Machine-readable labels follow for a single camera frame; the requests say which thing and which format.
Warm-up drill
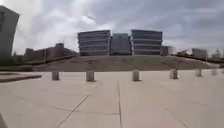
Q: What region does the wide stone staircase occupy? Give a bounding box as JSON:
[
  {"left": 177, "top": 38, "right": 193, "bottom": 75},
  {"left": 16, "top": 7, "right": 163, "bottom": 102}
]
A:
[{"left": 33, "top": 54, "right": 218, "bottom": 73}]

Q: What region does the row of concrete bollards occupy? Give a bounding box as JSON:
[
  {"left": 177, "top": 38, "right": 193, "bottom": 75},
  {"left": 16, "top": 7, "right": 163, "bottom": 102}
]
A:
[{"left": 51, "top": 66, "right": 224, "bottom": 83}]

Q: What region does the grey striped building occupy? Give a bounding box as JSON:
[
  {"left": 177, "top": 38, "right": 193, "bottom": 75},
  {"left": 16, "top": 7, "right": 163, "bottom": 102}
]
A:
[{"left": 77, "top": 29, "right": 164, "bottom": 57}]

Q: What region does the pale concrete slab plaza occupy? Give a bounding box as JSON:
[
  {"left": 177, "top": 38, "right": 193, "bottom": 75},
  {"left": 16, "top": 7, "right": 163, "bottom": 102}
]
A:
[{"left": 0, "top": 69, "right": 224, "bottom": 128}]

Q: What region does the low brown building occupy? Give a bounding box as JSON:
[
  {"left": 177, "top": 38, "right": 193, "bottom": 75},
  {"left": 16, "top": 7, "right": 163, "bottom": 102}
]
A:
[{"left": 23, "top": 42, "right": 80, "bottom": 64}]

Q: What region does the low pale building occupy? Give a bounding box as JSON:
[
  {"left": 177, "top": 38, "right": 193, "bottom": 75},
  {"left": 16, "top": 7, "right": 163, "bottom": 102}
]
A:
[{"left": 191, "top": 47, "right": 209, "bottom": 59}]

